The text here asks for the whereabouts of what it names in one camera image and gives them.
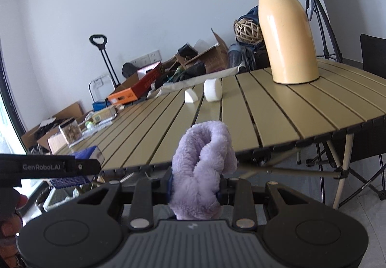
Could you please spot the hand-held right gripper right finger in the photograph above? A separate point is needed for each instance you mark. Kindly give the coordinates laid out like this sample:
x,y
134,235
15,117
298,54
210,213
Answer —
x,y
238,201

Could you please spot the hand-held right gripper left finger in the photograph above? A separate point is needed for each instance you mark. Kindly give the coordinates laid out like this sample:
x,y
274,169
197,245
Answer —
x,y
162,189

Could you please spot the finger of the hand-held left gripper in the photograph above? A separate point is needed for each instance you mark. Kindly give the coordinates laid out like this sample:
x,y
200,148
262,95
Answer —
x,y
71,183
87,167

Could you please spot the small blue box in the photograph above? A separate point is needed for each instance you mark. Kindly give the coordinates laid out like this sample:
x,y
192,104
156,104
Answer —
x,y
87,155

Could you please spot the purple fluffy headband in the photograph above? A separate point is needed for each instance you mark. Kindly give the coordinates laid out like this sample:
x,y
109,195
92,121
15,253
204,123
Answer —
x,y
199,171

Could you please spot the person's left hand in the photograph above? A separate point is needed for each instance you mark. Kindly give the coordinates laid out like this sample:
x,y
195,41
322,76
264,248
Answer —
x,y
9,227

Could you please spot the open cardboard box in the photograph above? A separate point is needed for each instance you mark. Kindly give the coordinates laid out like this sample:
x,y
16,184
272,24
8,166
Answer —
x,y
45,132

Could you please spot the clear snack jar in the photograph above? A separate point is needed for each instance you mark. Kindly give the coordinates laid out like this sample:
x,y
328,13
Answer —
x,y
70,132

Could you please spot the yellow green small box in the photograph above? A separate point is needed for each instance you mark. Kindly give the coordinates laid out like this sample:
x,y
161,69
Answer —
x,y
104,114

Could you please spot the small white tape roll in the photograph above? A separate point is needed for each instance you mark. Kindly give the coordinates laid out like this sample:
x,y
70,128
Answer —
x,y
190,97

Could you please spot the orange red long box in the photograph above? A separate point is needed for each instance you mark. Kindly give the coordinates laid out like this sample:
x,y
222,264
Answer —
x,y
141,82

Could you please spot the olive folding table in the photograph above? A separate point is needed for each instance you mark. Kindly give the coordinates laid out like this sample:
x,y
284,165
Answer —
x,y
271,105

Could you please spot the black cloth bag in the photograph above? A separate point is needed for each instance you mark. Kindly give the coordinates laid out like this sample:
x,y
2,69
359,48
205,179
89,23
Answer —
x,y
130,69

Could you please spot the large white tape roll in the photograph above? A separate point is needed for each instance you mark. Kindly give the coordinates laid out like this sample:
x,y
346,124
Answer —
x,y
212,90

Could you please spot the black suitcase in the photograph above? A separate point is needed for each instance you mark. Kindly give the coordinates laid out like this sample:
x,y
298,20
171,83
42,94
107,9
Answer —
x,y
261,60

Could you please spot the blue water bottle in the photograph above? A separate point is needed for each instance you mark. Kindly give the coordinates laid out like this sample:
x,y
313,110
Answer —
x,y
234,55

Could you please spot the yellow thermos jug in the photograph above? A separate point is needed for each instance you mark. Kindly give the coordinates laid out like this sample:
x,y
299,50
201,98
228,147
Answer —
x,y
286,45

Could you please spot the rattan ball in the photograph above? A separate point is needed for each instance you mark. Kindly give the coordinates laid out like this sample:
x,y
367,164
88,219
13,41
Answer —
x,y
247,31

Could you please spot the navy blue cloth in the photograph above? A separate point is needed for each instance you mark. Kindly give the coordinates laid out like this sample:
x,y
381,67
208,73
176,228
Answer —
x,y
250,16

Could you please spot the black tripod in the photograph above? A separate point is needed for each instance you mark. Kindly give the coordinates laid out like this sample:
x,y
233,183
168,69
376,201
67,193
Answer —
x,y
327,30

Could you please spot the black folding chair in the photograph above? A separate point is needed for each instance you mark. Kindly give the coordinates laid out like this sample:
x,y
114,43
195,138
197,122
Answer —
x,y
374,57

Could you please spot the white wall socket panel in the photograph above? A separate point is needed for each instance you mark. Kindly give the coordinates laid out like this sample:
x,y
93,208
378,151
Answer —
x,y
146,57

